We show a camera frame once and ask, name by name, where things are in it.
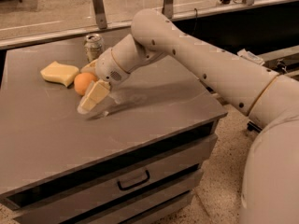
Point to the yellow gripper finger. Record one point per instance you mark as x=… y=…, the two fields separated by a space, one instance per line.
x=89 y=68
x=96 y=92

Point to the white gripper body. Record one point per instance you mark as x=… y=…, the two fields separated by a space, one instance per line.
x=107 y=68

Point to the orange fruit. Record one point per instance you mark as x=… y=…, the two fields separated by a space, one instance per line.
x=82 y=82

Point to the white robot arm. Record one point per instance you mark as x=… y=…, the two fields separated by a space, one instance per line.
x=270 y=193

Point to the silver soda can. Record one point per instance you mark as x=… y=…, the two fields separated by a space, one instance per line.
x=94 y=46

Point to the yellow sponge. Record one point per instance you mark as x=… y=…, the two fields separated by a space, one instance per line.
x=60 y=73

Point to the grey drawer cabinet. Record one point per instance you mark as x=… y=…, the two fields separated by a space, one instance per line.
x=60 y=167

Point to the white wipes packet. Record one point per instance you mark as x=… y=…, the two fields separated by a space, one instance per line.
x=250 y=57

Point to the black stand legs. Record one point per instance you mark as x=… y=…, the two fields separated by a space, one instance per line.
x=253 y=127

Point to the metal railing ledge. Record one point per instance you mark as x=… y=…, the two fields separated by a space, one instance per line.
x=26 y=28

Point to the black drawer handle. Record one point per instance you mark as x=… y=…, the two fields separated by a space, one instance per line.
x=133 y=179

